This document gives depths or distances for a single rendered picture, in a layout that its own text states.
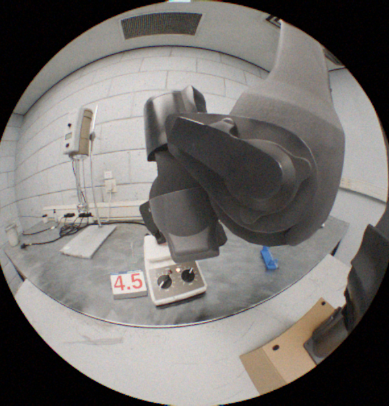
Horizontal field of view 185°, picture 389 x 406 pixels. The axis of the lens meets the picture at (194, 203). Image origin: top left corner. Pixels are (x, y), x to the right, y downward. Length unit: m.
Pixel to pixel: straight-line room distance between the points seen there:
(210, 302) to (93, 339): 0.28
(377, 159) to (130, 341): 1.64
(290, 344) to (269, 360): 0.03
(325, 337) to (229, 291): 0.25
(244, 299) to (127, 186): 0.82
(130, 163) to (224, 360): 0.92
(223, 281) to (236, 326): 0.13
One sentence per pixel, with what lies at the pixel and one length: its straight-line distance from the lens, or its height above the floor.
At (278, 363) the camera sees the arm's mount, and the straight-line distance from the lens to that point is 0.19.
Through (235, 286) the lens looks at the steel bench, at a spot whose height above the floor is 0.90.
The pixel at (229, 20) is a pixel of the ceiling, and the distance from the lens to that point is 1.35.
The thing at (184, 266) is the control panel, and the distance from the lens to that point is 0.30.
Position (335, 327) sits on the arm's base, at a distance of 0.19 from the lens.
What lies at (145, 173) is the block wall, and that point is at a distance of 0.79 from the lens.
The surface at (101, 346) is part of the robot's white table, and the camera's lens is 0.32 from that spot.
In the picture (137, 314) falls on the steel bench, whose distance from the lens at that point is 0.32.
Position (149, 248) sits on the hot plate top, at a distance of 0.33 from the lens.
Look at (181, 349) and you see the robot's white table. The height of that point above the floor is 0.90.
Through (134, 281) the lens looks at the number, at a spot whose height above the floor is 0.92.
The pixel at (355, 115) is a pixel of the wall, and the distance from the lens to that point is 1.57.
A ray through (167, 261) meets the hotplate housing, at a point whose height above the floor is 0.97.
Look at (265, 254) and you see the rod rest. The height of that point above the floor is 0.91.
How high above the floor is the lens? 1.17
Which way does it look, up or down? 14 degrees down
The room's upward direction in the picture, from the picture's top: straight up
